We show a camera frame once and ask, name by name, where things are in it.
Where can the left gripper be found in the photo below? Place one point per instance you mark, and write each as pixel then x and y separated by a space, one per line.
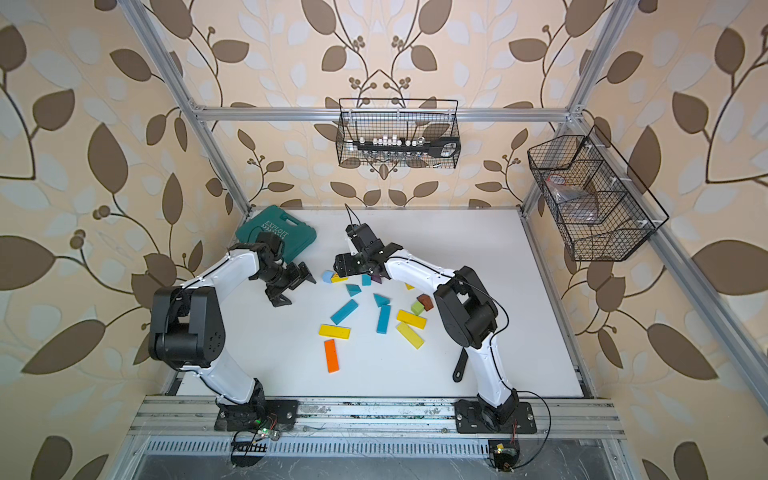
pixel 287 279

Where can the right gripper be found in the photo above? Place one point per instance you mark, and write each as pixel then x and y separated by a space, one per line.
pixel 346 266

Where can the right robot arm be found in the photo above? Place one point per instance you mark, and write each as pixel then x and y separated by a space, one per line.
pixel 467 311

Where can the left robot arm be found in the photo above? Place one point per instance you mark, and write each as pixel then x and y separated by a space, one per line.
pixel 187 330

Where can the green plastic tool case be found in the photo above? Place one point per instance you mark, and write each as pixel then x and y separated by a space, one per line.
pixel 295 234

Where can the teal long block upright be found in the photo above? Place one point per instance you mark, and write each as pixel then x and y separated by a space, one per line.
pixel 383 319

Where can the teal long block diagonal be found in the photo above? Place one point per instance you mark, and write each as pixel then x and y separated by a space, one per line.
pixel 344 312

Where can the brown block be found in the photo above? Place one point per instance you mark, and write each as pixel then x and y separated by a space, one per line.
pixel 426 301

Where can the light green cube lower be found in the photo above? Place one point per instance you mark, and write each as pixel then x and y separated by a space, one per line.
pixel 417 308

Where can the yellow rectangular block right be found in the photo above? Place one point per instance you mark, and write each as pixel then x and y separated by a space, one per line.
pixel 411 319

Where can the yellow rectangular block left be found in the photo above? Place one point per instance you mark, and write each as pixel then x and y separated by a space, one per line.
pixel 334 332

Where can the orange rectangular block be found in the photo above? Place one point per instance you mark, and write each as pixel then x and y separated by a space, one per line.
pixel 331 356

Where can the lime yellow rectangular block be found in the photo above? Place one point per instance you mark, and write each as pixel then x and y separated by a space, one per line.
pixel 410 335

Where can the plastic bag in basket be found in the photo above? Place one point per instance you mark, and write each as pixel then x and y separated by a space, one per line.
pixel 575 205

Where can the back wire basket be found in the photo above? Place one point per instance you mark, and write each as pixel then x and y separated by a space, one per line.
pixel 370 118

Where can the wire basket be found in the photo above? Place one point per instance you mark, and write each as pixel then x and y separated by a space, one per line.
pixel 370 118
pixel 601 207

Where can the socket set rail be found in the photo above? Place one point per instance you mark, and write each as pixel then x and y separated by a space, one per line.
pixel 441 148

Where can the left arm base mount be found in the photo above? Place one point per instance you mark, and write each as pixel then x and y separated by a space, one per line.
pixel 270 414

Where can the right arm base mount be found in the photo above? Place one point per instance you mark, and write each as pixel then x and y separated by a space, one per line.
pixel 478 417

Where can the right wire basket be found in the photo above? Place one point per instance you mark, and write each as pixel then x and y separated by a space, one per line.
pixel 601 207

